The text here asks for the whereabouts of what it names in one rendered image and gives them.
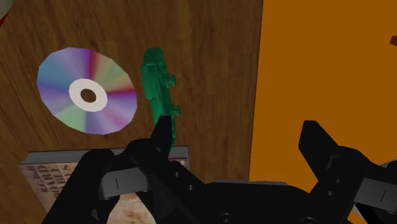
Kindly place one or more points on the iridescent compact disc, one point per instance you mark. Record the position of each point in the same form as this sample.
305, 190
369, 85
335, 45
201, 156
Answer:
62, 77

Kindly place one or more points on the white and red object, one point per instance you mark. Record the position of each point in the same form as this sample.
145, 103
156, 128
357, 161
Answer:
3, 9

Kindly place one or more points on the tan book with dark lettering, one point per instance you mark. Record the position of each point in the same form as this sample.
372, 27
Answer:
43, 180

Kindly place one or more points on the green toy skateboard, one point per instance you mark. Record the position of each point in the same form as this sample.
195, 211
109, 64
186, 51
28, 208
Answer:
156, 83

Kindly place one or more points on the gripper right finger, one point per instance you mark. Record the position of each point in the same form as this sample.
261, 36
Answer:
335, 167

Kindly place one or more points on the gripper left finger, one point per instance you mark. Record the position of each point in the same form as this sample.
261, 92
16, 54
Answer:
149, 173

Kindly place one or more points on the small brown object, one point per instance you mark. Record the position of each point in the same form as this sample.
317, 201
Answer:
394, 40

